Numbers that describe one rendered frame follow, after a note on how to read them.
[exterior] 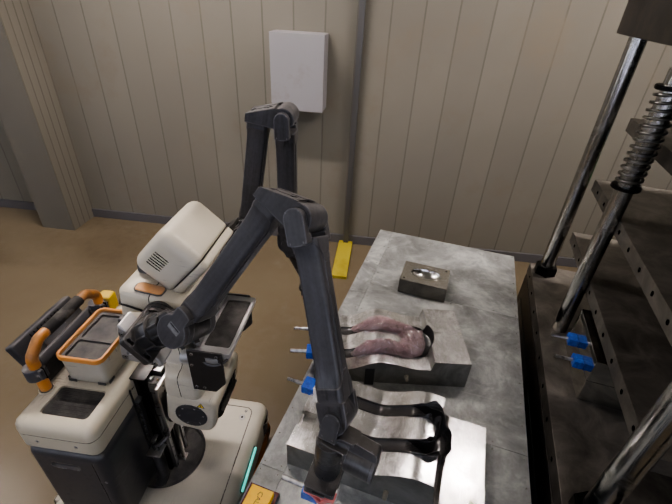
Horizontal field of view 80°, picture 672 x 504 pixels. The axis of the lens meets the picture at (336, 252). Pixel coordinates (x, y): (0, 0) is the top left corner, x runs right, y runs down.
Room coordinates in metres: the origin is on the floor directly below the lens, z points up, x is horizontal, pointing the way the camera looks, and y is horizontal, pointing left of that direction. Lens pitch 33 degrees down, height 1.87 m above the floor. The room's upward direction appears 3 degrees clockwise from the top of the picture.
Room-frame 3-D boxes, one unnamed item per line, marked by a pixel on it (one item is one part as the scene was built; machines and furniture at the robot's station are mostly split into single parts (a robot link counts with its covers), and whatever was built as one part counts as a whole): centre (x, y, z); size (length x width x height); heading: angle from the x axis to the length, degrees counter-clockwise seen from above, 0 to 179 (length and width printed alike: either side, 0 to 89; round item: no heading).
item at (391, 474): (0.65, -0.18, 0.87); 0.50 x 0.26 x 0.14; 73
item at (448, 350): (1.02, -0.20, 0.85); 0.50 x 0.26 x 0.11; 90
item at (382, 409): (0.67, -0.17, 0.92); 0.35 x 0.16 x 0.09; 73
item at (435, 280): (1.43, -0.40, 0.83); 0.20 x 0.15 x 0.07; 73
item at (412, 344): (1.01, -0.20, 0.90); 0.26 x 0.18 x 0.08; 90
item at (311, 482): (0.46, -0.01, 1.06); 0.10 x 0.07 x 0.07; 163
